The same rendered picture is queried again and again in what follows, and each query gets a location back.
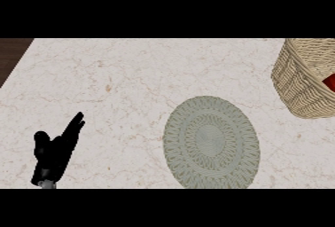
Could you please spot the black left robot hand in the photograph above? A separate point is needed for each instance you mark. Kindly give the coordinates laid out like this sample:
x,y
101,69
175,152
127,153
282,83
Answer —
x,y
55,153

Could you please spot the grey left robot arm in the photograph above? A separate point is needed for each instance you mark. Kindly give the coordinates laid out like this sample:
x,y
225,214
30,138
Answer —
x,y
48,185

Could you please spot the round grey-green woven placemat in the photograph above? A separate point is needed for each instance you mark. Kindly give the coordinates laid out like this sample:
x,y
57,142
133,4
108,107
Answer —
x,y
212,142

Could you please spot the beige wicker basket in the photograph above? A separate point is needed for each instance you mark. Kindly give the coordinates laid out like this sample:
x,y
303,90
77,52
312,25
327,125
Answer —
x,y
302,82

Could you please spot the red can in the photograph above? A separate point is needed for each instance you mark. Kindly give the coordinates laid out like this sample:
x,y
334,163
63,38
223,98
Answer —
x,y
331,82

